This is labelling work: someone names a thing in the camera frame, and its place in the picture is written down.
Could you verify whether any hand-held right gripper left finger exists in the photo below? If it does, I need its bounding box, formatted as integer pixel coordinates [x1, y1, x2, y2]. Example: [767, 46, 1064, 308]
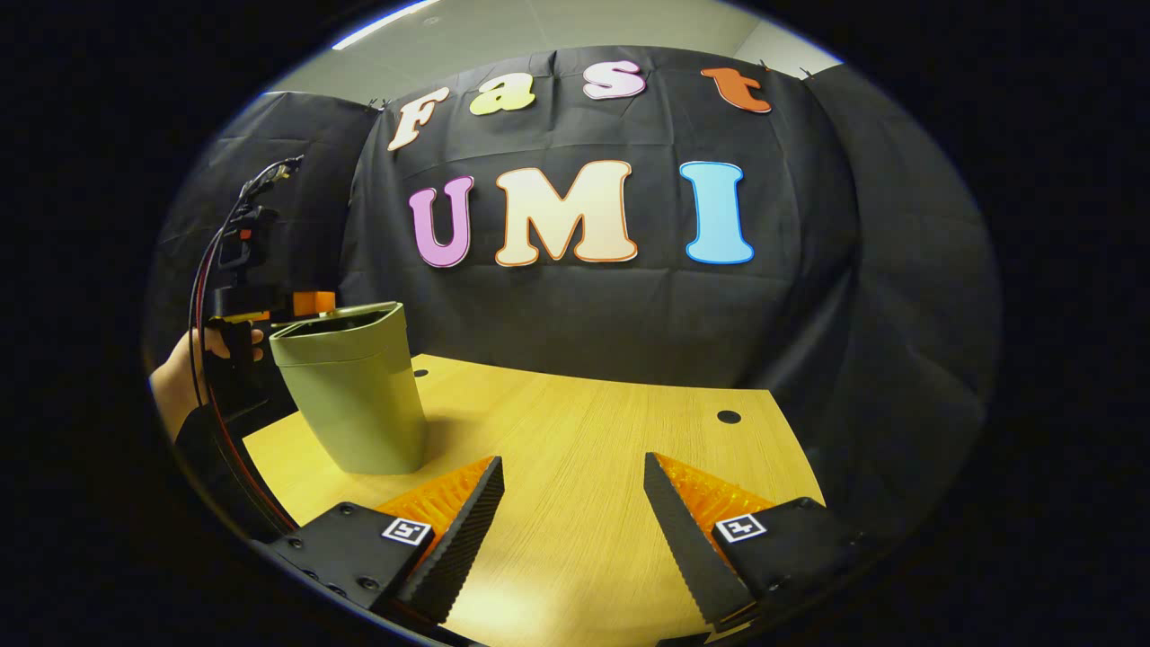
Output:
[256, 455, 507, 630]

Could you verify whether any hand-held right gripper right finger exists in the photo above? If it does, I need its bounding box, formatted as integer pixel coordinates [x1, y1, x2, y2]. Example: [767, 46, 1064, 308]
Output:
[643, 452, 890, 630]

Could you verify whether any green desktop garbage bin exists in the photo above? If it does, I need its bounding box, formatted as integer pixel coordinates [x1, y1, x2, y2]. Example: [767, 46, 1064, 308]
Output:
[270, 301, 429, 475]

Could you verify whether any wooden desktop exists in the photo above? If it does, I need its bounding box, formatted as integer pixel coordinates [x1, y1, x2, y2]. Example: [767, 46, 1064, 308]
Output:
[243, 353, 826, 647]

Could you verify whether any black backdrop cloth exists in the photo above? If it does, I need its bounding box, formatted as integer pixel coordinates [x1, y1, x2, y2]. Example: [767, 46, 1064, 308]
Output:
[144, 45, 1003, 540]

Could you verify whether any black cable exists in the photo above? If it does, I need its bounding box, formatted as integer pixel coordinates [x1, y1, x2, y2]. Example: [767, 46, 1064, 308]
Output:
[190, 157, 306, 405]

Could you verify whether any red cable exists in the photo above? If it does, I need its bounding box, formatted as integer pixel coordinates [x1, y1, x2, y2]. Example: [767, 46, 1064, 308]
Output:
[187, 216, 299, 533]

